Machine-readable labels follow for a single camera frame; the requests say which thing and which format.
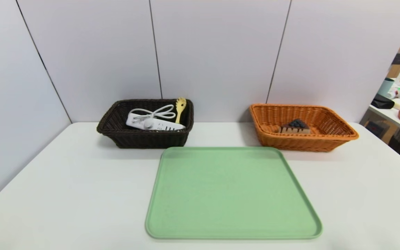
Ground dark brown wicker basket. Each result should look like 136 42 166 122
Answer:
97 99 194 149

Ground chocolate blueberry cake slice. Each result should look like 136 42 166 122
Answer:
279 119 311 135

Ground light green plastic tray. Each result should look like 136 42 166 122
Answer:
145 146 323 240

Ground black pouch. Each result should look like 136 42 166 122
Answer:
371 94 395 110

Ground white power strip cord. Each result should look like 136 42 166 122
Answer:
130 104 176 131

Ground teal cup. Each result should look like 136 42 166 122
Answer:
377 78 395 99

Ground yellow spork with green handle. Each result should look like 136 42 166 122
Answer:
175 97 187 124

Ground orange wicker basket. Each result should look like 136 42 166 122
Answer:
250 103 359 152

